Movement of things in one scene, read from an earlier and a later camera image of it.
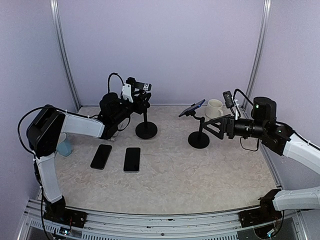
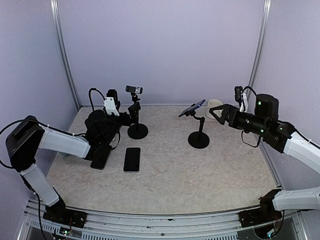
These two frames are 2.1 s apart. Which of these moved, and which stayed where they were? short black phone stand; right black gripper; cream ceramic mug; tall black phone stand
Moved: tall black phone stand; right black gripper
Stayed: cream ceramic mug; short black phone stand
